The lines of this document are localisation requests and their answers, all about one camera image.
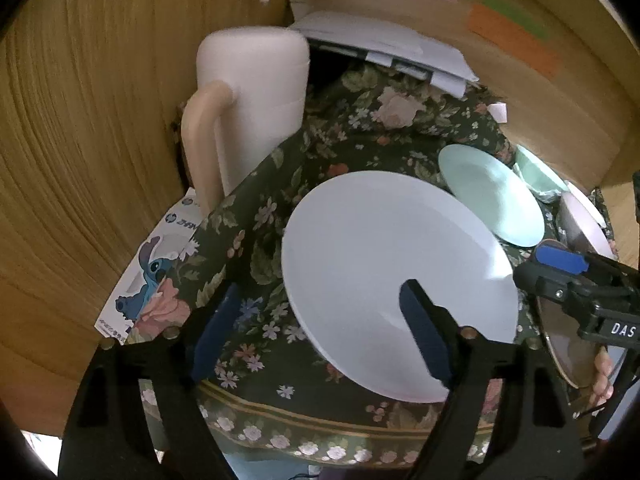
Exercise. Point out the stack of white papers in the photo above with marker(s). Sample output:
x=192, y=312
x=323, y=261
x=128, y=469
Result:
x=370, y=30

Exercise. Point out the white thermos jug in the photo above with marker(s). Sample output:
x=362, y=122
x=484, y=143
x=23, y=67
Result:
x=260, y=105

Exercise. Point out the dark floral tablecloth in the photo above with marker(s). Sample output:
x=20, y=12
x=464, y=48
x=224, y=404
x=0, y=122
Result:
x=310, y=160

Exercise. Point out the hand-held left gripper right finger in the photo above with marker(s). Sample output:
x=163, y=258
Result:
x=425, y=332

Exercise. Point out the brown rimmed plate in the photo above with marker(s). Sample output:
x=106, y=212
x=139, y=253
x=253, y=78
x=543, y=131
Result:
x=565, y=342

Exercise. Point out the person's right hand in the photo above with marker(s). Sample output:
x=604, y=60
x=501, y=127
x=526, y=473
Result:
x=601, y=377

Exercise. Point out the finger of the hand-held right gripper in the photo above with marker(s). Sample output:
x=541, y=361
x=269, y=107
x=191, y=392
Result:
x=557, y=256
x=545, y=282

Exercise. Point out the white bowl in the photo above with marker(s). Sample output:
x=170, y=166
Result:
x=595, y=232

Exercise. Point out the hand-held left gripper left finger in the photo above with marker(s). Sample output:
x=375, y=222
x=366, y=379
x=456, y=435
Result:
x=216, y=330

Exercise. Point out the mint green bowl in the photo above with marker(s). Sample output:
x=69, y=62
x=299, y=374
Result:
x=537, y=172

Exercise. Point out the large white plate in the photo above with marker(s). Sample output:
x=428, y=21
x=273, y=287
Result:
x=380, y=270

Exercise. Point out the orange sticky note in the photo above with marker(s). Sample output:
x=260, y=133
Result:
x=515, y=42

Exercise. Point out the small white paper scrap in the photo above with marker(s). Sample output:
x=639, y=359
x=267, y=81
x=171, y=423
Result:
x=498, y=111

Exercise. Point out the mint green plate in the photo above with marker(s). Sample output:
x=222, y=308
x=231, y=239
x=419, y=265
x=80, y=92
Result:
x=492, y=195

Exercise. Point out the green sticky note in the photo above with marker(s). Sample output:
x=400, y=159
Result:
x=517, y=16

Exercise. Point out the cartoon printed white box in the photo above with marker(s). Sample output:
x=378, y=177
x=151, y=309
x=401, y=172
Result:
x=145, y=265

